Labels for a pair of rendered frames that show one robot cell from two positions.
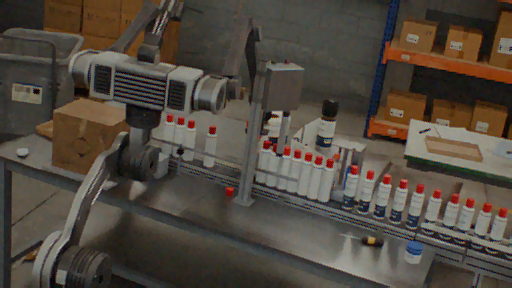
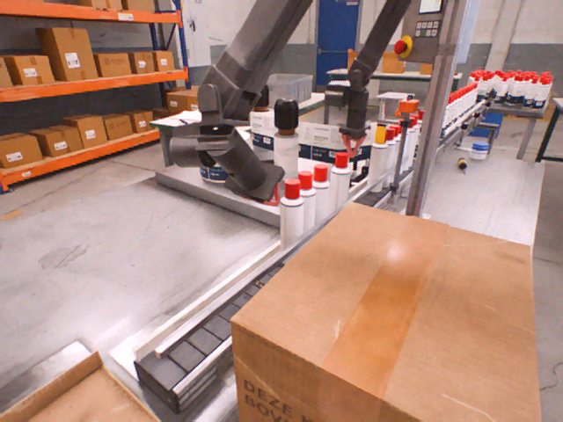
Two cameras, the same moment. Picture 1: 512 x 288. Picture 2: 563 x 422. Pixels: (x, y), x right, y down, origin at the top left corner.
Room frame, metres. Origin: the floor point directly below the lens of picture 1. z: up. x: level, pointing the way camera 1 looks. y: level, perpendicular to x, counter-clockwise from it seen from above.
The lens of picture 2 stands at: (3.10, 1.08, 1.35)
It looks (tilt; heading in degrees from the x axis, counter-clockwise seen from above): 27 degrees down; 287
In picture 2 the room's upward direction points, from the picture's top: straight up
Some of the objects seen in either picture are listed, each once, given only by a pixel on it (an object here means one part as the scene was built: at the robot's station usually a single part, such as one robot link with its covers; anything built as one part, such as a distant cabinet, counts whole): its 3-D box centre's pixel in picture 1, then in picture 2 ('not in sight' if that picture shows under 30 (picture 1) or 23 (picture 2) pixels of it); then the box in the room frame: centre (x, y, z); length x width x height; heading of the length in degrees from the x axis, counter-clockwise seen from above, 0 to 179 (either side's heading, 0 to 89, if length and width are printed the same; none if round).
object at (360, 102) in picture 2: not in sight; (356, 98); (3.18, 0.02, 1.19); 0.07 x 0.06 x 0.07; 169
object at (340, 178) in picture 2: (210, 146); (339, 190); (3.19, 0.23, 0.98); 0.05 x 0.05 x 0.20
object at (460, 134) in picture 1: (447, 132); (191, 116); (4.50, -1.22, 0.81); 0.38 x 0.36 x 0.02; 79
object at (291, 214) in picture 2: (168, 134); (291, 223); (3.26, 0.45, 0.98); 0.05 x 0.05 x 0.20
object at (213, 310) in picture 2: (193, 149); (338, 212); (3.18, 0.31, 0.96); 1.07 x 0.01 x 0.01; 70
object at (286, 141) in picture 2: (261, 129); (286, 144); (3.40, 0.00, 1.03); 0.09 x 0.09 x 0.30
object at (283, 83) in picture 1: (279, 86); (435, 24); (3.00, -0.05, 1.38); 0.17 x 0.10 x 0.19; 125
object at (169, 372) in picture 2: (248, 181); (366, 202); (3.11, 0.03, 0.86); 1.65 x 0.08 x 0.04; 70
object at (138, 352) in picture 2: (199, 155); (312, 221); (3.25, 0.29, 0.91); 1.07 x 0.01 x 0.02; 70
